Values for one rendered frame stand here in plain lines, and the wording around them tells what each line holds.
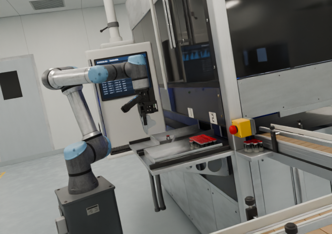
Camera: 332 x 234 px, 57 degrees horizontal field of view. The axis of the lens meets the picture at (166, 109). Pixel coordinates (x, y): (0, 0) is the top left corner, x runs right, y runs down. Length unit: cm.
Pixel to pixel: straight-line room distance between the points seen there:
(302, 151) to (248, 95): 39
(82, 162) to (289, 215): 109
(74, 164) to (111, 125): 80
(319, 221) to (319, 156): 52
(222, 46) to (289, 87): 40
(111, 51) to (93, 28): 466
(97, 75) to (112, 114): 100
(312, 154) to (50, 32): 626
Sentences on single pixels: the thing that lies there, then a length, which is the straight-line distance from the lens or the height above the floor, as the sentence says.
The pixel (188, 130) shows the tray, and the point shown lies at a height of 89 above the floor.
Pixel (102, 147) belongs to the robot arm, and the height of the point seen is 97.
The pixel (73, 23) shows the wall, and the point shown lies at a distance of 696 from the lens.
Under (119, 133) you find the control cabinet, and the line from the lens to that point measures 231.
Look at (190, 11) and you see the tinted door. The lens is 169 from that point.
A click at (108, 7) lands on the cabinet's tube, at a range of 241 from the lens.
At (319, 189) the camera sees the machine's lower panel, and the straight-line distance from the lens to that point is 179.
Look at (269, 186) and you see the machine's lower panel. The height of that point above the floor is 66.
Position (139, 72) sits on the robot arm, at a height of 132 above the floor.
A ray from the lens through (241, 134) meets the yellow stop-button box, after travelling 136.
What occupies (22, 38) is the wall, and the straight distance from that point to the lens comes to 700.
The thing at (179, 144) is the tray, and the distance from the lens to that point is 169.
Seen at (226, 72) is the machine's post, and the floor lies 125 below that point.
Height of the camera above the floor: 129
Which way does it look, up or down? 7 degrees down
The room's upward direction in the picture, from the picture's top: 10 degrees counter-clockwise
